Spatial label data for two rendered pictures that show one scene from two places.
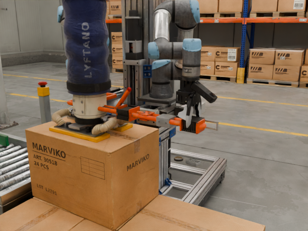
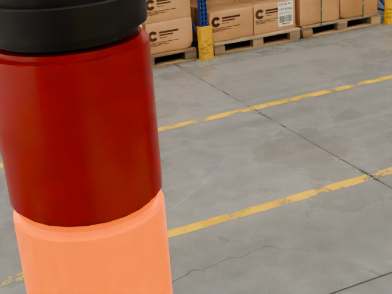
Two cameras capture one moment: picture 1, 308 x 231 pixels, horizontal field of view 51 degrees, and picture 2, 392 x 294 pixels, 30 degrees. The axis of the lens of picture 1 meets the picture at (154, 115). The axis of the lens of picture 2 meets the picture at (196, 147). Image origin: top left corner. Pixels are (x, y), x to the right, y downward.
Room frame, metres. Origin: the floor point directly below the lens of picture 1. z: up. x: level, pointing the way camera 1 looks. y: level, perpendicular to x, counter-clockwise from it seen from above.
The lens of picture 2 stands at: (1.96, 2.09, 2.38)
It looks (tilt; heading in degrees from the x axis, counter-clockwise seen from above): 23 degrees down; 308
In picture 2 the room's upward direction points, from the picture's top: 4 degrees counter-clockwise
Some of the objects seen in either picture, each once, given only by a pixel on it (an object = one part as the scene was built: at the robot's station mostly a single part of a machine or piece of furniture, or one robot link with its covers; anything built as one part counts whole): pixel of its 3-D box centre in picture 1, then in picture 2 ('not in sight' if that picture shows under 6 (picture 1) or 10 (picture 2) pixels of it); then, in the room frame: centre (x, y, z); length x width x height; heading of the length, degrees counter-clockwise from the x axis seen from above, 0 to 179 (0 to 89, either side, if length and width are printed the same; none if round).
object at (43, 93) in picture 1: (48, 145); not in sight; (2.58, 0.89, 0.50); 0.07 x 0.07 x 1.00; 59
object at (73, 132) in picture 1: (78, 129); not in sight; (1.59, 0.39, 0.97); 0.34 x 0.10 x 0.05; 57
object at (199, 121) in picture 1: (192, 124); not in sight; (1.34, -0.16, 1.07); 0.08 x 0.07 x 0.05; 57
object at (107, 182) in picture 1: (94, 163); not in sight; (1.67, 0.33, 0.74); 0.60 x 0.40 x 0.40; 57
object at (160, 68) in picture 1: (162, 70); not in sight; (2.05, -0.05, 1.20); 0.13 x 0.12 x 0.14; 88
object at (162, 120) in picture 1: (166, 120); not in sight; (1.41, -0.05, 1.07); 0.07 x 0.07 x 0.04; 57
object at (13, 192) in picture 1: (50, 175); not in sight; (1.85, 0.65, 0.58); 0.70 x 0.03 x 0.06; 149
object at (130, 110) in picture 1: (128, 112); not in sight; (1.53, 0.13, 1.07); 0.10 x 0.08 x 0.06; 147
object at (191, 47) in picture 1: (191, 52); not in sight; (1.36, -0.15, 1.37); 0.09 x 0.08 x 0.11; 178
